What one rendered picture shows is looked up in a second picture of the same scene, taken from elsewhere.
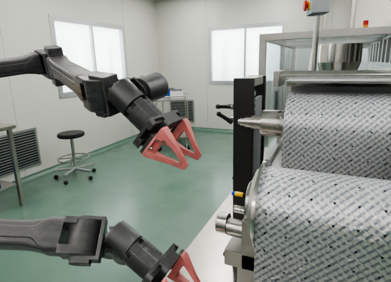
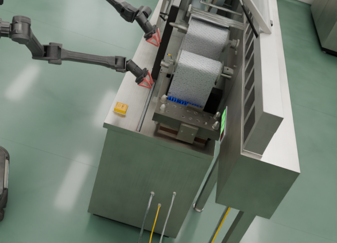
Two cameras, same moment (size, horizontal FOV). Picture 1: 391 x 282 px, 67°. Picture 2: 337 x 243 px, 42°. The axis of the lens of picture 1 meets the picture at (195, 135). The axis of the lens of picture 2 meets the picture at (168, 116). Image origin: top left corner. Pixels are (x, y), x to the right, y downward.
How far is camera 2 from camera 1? 204 cm
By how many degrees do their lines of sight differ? 34
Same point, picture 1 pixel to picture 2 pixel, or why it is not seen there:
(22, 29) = not seen: outside the picture
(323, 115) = (200, 32)
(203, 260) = not seen: hidden behind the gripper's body
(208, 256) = not seen: hidden behind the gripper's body
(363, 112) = (211, 34)
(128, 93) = (144, 19)
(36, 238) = (108, 62)
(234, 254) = (164, 72)
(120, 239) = (132, 64)
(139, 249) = (137, 68)
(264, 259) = (176, 74)
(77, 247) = (120, 66)
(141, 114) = (147, 27)
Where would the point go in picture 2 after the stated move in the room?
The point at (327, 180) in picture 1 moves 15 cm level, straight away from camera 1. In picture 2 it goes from (196, 57) to (199, 45)
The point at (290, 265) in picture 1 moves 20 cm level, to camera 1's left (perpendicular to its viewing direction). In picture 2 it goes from (183, 76) to (150, 73)
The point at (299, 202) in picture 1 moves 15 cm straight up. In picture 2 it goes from (189, 61) to (197, 38)
